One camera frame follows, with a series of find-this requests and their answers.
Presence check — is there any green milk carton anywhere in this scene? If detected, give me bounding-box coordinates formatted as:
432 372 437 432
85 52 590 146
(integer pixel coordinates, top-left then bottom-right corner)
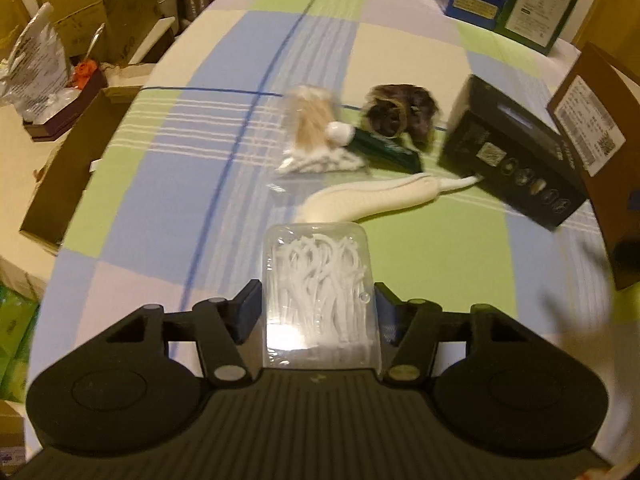
492 0 589 56

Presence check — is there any crumpled clear plastic bag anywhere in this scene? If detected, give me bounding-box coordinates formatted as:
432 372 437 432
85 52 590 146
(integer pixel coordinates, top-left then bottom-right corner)
0 2 74 123

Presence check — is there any yellow plastic bag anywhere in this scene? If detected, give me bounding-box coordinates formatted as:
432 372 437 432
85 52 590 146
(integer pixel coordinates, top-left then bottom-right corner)
0 0 28 68

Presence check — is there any clear floss pick box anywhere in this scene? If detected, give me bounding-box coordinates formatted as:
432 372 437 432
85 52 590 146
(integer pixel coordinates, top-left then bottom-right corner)
262 222 382 370

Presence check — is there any cotton swab bag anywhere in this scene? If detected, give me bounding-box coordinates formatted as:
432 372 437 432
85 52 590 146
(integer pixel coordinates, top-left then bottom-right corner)
274 84 362 177

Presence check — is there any black product box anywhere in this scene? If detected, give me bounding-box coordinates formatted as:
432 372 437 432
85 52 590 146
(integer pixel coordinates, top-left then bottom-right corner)
439 75 589 231

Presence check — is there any cardboard box with white handle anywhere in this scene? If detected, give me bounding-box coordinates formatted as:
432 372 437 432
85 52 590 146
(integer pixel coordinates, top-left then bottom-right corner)
15 0 101 56

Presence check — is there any dark hair scrunchie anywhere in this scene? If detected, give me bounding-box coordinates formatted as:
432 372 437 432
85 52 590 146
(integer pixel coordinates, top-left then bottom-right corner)
362 82 443 153

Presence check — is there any plain brown cardboard box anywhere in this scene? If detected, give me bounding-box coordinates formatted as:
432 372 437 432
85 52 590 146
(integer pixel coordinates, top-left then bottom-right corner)
95 0 176 66

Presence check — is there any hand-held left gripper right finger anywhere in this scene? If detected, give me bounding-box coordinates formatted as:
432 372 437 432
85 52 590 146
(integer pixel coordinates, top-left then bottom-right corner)
374 281 523 390

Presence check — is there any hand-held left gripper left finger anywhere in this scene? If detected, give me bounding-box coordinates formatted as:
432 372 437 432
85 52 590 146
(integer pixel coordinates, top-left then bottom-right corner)
112 279 264 390

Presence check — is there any dark green tube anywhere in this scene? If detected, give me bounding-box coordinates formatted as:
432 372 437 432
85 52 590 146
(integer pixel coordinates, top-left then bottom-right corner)
325 121 422 174

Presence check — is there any open shallow cardboard box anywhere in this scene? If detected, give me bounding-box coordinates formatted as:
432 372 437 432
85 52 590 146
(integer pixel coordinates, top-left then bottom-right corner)
19 85 144 257

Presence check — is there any green plastic packet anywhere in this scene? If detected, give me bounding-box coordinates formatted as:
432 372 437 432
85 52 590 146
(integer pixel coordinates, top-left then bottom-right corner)
0 285 40 403

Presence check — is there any dark wooden tray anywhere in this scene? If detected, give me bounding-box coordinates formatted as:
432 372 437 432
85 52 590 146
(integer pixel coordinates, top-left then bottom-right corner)
22 67 109 142

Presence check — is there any checked cloth desktop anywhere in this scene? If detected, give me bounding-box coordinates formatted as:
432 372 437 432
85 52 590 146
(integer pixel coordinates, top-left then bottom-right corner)
27 0 640 411

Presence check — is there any small orange object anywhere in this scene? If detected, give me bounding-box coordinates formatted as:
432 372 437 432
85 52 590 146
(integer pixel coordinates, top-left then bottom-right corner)
71 59 99 87

